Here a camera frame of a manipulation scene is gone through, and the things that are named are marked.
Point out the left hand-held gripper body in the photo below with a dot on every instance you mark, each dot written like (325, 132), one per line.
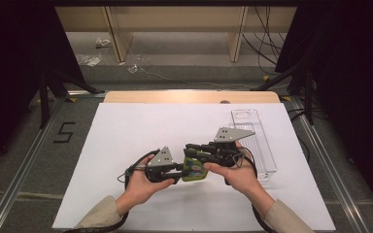
(162, 160)

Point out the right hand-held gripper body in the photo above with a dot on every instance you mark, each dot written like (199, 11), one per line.
(230, 134)

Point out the green snack packet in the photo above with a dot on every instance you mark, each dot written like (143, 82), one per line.
(194, 174)

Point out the clear plastic package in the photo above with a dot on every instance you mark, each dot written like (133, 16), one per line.
(265, 155)

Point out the person's left hand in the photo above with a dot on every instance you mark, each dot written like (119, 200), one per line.
(139, 187)

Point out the person's right hand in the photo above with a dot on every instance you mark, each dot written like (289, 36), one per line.
(239, 178)

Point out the white paper sheet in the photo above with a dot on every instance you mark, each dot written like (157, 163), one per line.
(162, 126)

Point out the yellow tape piece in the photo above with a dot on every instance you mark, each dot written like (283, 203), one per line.
(265, 78)
(71, 99)
(286, 98)

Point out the black metal stand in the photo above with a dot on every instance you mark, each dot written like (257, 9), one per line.
(309, 97)
(44, 103)

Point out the small clear plastic wrapper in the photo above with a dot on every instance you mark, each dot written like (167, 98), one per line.
(132, 68)

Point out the flat clear plastic wrapper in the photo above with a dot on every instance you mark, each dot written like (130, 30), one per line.
(91, 60)

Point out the light wooden desk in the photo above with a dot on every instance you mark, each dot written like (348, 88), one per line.
(175, 19)

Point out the crumpled white plastic wrapper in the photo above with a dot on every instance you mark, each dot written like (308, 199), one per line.
(102, 42)

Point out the black curtain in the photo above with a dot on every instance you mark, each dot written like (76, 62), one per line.
(353, 64)
(13, 64)

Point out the aluminium floor rail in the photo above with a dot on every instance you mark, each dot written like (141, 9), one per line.
(17, 181)
(336, 174)

